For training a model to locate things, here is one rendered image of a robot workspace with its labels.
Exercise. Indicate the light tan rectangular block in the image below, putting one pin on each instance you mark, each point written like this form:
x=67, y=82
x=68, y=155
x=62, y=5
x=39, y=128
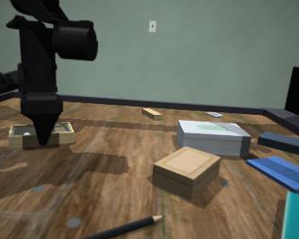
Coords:
x=151, y=114

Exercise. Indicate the small tan wooden box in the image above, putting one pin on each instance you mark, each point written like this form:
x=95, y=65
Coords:
x=186, y=172

